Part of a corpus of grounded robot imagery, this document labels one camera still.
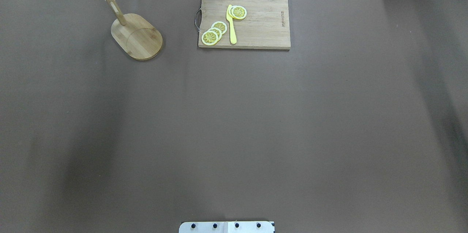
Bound wooden cup storage rack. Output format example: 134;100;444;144
102;0;163;61

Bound bamboo cutting board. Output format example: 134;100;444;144
198;0;291;50

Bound lemon slice near handle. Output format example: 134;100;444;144
201;31;218;46

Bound middle lemon slice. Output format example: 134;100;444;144
207;27;223;40

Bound yellow plastic knife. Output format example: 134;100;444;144
226;4;237;45

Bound upper lemon slice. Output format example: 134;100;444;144
211;21;228;35

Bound white camera pillar base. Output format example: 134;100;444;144
178;220;276;233

